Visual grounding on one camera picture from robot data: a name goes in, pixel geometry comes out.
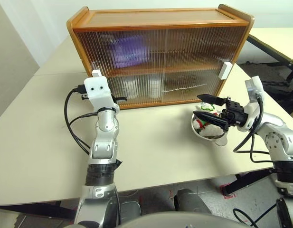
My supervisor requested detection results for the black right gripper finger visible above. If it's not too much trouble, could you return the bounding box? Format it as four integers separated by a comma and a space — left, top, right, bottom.
196, 94, 225, 107
193, 111, 230, 133

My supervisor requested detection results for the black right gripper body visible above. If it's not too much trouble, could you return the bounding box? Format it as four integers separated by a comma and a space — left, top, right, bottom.
219, 96, 249, 128

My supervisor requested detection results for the white plush toy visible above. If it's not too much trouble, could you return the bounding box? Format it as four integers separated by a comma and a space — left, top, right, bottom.
193, 102, 224, 139

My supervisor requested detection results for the metal bowl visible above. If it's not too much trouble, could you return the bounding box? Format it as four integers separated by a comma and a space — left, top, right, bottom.
190, 111, 229, 146

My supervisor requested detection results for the ribbed clear sliding door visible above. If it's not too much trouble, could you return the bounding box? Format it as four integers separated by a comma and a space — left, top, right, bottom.
76, 30, 168, 107
164, 26, 247, 105

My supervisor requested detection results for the purple tissue pack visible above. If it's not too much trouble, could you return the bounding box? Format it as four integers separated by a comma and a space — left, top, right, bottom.
108, 39, 149, 69

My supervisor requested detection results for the wooden cabinet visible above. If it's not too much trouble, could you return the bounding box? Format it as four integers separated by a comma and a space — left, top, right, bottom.
66, 3, 255, 110

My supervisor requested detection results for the dark grey rounded shape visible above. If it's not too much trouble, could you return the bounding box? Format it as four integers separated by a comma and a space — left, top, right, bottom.
120, 201, 141, 224
173, 188, 212, 214

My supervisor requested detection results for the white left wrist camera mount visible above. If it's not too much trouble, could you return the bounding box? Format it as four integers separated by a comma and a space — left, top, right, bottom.
84, 76, 120, 113

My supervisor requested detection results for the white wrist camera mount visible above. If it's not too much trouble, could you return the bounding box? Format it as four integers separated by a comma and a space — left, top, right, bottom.
236, 76, 265, 133
84, 76, 120, 113

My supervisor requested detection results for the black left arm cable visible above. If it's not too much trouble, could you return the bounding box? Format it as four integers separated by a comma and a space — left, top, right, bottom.
64, 85, 99, 155

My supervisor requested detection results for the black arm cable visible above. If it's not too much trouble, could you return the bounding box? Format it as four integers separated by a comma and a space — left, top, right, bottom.
64, 85, 99, 155
233, 94, 280, 164

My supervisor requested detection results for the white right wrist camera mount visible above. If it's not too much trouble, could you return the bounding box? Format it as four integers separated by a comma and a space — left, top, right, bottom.
236, 76, 265, 133

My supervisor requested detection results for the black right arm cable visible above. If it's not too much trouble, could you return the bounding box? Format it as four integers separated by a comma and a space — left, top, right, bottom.
233, 94, 280, 164

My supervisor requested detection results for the beige table black frame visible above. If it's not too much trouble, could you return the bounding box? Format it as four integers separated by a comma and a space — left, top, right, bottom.
246, 27, 293, 119

